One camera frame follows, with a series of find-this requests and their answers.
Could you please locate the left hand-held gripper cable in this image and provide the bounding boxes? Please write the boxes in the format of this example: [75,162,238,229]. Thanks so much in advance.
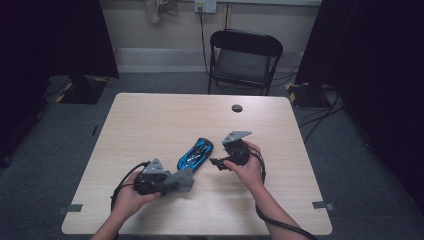
[110,161,152,212]

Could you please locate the white wall socket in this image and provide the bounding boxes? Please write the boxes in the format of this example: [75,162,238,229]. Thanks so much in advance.
[194,0,218,14]

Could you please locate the hand-held gripper cable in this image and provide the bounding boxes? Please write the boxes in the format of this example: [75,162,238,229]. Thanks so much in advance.
[110,161,152,212]
[248,147,318,240]

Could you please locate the black curtain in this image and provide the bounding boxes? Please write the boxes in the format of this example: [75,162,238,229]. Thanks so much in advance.
[0,0,120,168]
[294,0,424,214]

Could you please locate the black stand base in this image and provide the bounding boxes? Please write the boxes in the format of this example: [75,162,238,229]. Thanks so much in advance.
[59,75,109,105]
[285,81,332,109]

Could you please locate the beige hanging cloth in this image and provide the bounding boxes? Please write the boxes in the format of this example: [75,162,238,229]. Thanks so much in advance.
[143,0,179,24]

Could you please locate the grey tape marker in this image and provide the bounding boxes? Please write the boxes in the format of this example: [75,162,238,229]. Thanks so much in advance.
[56,203,84,215]
[311,200,335,211]

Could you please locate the black floor cables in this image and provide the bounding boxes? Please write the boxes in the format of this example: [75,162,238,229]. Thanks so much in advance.
[298,89,346,144]

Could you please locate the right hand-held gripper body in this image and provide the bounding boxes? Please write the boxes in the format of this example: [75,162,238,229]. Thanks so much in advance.
[221,130,253,167]

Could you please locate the person's left hand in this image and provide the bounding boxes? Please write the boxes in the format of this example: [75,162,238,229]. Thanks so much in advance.
[111,171,162,222]

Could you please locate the person's right hand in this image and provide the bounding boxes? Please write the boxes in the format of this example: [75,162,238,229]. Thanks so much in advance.
[222,141,266,195]

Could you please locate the black power cable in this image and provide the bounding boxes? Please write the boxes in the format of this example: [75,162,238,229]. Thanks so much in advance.
[198,7,211,76]

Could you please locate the right hand-held gripper cable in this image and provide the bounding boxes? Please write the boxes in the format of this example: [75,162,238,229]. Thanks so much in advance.
[248,147,318,240]

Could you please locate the grey cloth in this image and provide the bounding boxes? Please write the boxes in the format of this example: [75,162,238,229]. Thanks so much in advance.
[161,168,196,199]

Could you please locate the black folding chair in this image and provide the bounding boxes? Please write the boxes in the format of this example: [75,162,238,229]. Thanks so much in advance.
[208,28,284,97]

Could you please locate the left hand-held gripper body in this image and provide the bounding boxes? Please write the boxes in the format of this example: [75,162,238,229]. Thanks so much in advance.
[133,158,172,196]

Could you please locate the blue toy car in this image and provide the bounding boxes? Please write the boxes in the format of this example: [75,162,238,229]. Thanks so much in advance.
[176,137,215,173]

